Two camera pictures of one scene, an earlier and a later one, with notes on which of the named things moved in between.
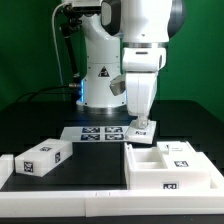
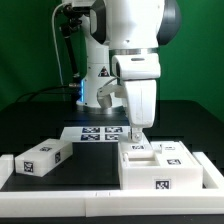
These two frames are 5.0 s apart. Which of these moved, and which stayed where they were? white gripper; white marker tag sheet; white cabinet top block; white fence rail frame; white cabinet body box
Moved: white cabinet body box
Stayed: white marker tag sheet; white fence rail frame; white gripper; white cabinet top block
